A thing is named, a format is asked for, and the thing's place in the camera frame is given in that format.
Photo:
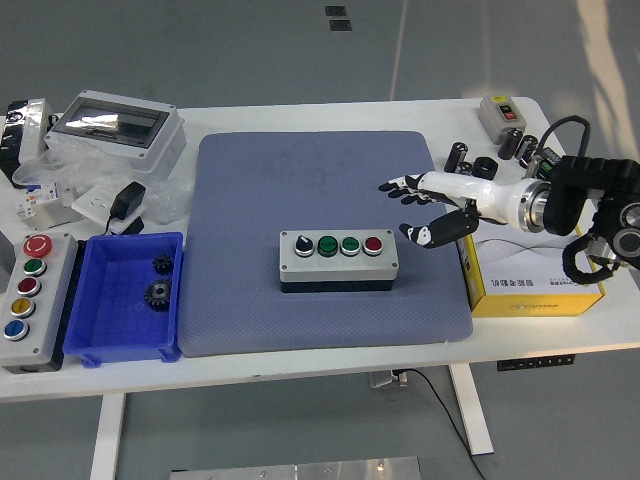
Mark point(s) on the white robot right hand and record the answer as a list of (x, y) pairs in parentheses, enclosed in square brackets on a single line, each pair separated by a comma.
[(500, 202)]

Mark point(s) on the grey four-button control box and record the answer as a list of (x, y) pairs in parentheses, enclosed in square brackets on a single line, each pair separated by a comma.
[(340, 270)]

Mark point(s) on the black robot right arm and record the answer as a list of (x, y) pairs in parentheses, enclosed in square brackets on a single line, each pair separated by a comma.
[(565, 200)]

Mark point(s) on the grey five-button control station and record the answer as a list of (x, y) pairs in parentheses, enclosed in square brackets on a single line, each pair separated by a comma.
[(47, 300)]

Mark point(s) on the black hex nut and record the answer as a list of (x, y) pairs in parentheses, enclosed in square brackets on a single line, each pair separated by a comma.
[(485, 167)]

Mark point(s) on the black cylindrical capacitor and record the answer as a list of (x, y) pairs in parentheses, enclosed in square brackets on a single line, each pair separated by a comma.
[(510, 144), (466, 168), (457, 157), (526, 148)]

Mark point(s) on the black module with green terminal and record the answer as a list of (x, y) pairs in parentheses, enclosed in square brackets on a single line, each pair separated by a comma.
[(550, 162)]

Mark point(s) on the yellow and white cardboard box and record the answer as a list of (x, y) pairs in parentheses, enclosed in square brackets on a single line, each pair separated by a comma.
[(525, 280)]

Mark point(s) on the black power strip under table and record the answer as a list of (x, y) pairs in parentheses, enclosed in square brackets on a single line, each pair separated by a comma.
[(535, 362)]

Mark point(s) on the grey control unit under table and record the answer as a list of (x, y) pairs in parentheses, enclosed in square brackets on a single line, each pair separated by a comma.
[(385, 378)]

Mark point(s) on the white table leg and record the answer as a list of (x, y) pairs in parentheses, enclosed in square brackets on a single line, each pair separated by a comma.
[(472, 415), (106, 440)]

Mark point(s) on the dark floor cover plate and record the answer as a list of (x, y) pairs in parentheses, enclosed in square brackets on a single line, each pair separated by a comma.
[(340, 25), (335, 11)]

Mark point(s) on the grey-blue table mat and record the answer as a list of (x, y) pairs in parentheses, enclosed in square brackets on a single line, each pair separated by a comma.
[(250, 200)]

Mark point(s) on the silver metal plate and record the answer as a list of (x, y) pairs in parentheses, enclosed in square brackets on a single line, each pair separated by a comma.
[(300, 470)]

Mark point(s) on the small black bevel gear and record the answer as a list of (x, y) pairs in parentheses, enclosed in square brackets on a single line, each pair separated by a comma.
[(162, 264)]

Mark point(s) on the large black bevel gear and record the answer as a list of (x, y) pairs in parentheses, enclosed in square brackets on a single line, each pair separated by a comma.
[(158, 295)]

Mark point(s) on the black power adapter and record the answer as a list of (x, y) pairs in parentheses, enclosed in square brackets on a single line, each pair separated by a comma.
[(127, 200)]

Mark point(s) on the blue plastic bin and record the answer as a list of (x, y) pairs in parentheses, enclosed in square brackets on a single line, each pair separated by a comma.
[(115, 325)]

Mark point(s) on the white socket plate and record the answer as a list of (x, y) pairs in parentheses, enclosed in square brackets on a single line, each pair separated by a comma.
[(92, 202)]

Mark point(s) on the clear plastic bag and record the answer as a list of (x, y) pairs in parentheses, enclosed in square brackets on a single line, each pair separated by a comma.
[(90, 170)]

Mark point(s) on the white circuit breaker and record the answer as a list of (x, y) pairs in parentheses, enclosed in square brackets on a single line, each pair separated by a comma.
[(42, 197)]

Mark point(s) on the white device in plastic wrap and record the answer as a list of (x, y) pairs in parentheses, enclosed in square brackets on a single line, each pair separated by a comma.
[(32, 130)]

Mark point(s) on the grey two-button switch box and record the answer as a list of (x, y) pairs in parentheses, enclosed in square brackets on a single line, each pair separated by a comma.
[(500, 117)]

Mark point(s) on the grey enclosure with clear lid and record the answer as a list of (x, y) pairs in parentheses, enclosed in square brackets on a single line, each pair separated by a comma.
[(107, 127)]

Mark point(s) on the silver metal bracket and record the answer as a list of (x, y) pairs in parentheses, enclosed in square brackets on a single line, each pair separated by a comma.
[(55, 220)]

